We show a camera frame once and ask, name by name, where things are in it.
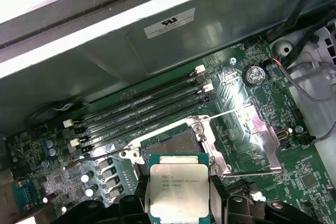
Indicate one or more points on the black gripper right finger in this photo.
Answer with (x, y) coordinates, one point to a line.
(236, 211)

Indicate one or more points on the silver CPU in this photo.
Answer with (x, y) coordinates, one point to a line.
(178, 187)

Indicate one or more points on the metal socket cover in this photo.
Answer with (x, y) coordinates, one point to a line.
(265, 134)

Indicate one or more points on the white label sticker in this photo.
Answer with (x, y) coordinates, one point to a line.
(170, 23)

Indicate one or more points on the silver motherboard screw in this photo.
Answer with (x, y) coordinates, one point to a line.
(299, 129)
(233, 61)

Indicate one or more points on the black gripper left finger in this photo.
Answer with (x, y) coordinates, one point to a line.
(140, 203)

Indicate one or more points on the green motherboard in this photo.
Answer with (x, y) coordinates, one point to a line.
(302, 192)

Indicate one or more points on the internal USB port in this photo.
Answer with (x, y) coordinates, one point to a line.
(281, 134)

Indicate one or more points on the perforated metal drive cage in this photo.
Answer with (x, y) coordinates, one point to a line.
(323, 82)

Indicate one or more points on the black open PC case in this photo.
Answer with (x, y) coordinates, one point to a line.
(183, 45)

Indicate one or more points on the coin cell battery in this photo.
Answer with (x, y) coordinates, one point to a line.
(255, 75)

